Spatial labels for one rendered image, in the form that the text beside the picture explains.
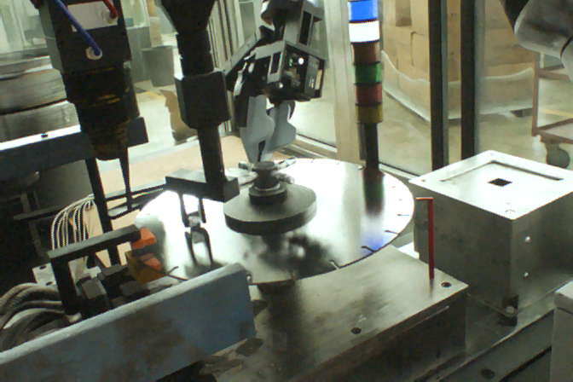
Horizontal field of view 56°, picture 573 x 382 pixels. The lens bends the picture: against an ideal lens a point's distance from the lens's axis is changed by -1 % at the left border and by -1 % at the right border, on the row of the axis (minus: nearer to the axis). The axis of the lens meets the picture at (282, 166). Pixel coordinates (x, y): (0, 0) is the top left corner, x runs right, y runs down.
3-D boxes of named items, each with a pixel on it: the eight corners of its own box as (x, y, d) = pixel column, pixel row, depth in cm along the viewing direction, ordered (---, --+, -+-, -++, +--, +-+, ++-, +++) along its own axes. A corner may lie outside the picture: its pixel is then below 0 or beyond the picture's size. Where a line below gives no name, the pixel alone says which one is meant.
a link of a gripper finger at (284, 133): (279, 169, 67) (291, 95, 68) (250, 169, 71) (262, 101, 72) (298, 174, 68) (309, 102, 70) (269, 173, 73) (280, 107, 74)
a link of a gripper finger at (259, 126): (258, 164, 65) (271, 89, 66) (230, 164, 69) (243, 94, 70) (279, 169, 67) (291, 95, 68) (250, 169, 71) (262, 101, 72)
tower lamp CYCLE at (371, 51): (367, 57, 88) (367, 38, 87) (386, 60, 84) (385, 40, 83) (345, 62, 86) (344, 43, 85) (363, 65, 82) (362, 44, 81)
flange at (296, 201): (251, 186, 72) (248, 168, 71) (330, 192, 67) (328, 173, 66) (205, 223, 62) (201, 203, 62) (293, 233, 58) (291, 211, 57)
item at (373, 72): (368, 77, 89) (367, 59, 88) (387, 80, 85) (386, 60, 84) (347, 82, 87) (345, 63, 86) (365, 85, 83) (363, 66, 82)
